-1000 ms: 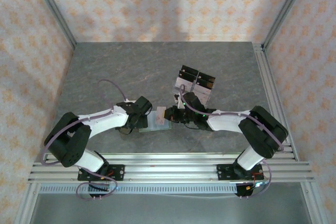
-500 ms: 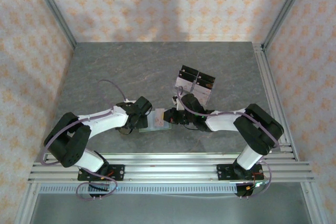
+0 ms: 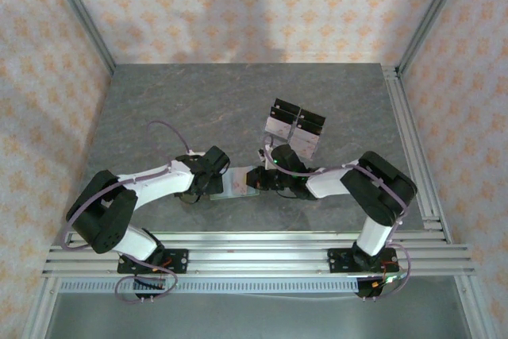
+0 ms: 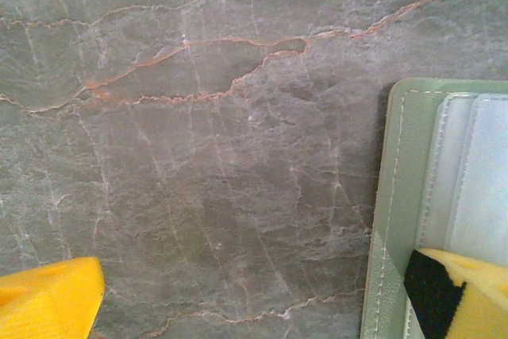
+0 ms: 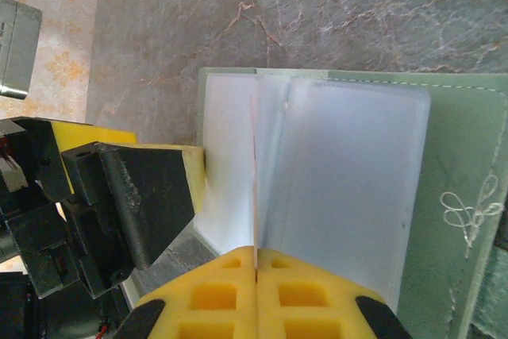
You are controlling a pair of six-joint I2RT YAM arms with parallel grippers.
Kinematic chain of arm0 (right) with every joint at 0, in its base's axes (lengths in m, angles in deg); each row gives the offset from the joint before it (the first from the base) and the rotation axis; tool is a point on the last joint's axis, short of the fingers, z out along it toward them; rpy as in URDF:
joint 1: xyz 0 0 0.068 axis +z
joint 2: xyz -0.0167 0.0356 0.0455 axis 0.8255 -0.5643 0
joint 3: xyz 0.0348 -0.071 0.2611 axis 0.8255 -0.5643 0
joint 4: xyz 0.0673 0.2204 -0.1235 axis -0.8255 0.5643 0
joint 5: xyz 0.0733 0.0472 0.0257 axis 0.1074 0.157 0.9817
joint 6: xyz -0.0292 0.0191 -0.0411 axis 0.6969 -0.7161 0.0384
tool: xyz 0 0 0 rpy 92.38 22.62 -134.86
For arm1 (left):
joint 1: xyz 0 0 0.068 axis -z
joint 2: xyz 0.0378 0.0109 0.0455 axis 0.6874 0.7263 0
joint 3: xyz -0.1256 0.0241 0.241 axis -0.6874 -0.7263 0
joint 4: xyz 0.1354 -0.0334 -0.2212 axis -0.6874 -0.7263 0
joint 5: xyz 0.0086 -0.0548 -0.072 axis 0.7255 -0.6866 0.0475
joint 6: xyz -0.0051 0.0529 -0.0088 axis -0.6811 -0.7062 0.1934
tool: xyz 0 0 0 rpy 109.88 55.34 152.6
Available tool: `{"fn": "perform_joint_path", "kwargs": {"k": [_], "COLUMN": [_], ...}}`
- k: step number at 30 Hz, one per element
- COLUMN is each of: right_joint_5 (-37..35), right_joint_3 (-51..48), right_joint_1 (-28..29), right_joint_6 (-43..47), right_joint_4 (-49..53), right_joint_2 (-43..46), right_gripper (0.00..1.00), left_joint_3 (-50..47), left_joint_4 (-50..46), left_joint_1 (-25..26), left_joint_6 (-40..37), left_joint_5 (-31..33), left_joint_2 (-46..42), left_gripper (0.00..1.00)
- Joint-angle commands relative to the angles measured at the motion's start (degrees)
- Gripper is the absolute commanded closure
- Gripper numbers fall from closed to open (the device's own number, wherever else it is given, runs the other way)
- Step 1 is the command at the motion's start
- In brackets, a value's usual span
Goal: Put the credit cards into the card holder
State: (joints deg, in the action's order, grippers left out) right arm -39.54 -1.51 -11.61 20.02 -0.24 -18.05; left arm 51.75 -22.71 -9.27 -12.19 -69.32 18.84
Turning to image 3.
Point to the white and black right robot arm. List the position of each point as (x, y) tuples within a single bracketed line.
[(329, 184)]

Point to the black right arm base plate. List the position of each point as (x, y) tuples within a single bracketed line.
[(337, 261)]

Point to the aluminium frame post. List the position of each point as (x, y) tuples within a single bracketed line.
[(85, 17), (429, 17)]

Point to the aluminium rail frame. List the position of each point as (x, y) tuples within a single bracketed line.
[(258, 253)]

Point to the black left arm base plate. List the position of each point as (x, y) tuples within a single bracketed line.
[(178, 261)]

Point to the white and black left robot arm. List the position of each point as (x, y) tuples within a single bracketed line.
[(158, 186)]

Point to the pink VIP card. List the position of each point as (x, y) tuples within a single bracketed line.
[(279, 128), (239, 180), (305, 142)]

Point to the black base connector board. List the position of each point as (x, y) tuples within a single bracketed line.
[(367, 289)]

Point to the aluminium frame leg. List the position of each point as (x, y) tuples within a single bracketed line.
[(41, 311), (472, 311)]

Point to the aluminium side rail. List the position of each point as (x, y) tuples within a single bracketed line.
[(414, 156)]

